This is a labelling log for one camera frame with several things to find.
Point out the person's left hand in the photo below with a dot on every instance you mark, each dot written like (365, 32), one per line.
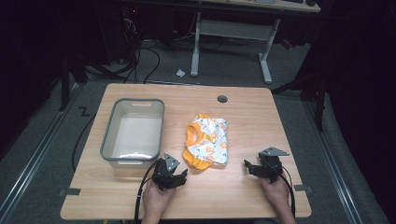
(154, 200)

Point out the black computer tower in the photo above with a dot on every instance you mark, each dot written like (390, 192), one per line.
(120, 31)

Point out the white paper scrap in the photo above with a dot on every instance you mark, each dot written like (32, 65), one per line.
(180, 73)

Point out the orange and white baby garment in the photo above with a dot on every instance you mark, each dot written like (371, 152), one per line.
(210, 143)

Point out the metal floor rail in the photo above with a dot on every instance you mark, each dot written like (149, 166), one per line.
(34, 158)
(333, 161)

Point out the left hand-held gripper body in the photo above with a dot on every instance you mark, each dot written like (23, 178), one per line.
(162, 177)

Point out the person's right hand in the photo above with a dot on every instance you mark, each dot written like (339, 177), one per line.
(278, 194)

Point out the black metal stand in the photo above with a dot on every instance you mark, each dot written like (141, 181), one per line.
(65, 84)
(317, 99)

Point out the grey tape strip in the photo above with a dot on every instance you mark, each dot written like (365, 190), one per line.
(302, 188)
(71, 191)

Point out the white-legged wooden desk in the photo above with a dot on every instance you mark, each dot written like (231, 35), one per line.
(233, 29)

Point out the red object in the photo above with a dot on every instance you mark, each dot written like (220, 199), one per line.
(287, 44)

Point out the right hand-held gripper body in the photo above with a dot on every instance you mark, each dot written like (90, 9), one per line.
(271, 165)

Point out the white plastic bin grey rim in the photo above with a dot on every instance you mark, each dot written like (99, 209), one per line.
(137, 133)

